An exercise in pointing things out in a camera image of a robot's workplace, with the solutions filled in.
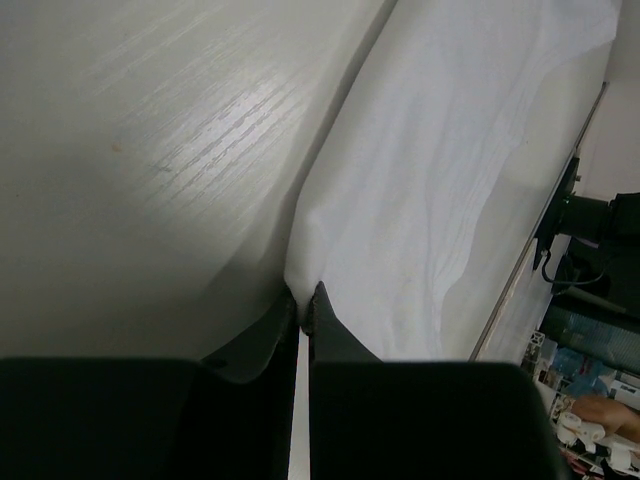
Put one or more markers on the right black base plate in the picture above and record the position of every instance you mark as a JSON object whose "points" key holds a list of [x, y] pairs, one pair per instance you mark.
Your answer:
{"points": [[548, 228]]}

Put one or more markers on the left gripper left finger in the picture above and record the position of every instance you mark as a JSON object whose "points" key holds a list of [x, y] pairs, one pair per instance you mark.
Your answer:
{"points": [[227, 416]]}

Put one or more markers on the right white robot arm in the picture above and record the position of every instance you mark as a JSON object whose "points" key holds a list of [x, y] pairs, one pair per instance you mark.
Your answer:
{"points": [[612, 228]]}

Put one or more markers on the white skirt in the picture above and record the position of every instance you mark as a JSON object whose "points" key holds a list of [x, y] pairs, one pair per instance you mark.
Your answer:
{"points": [[386, 216]]}

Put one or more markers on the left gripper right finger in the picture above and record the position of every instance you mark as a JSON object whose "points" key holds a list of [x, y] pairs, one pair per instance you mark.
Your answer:
{"points": [[372, 419]]}

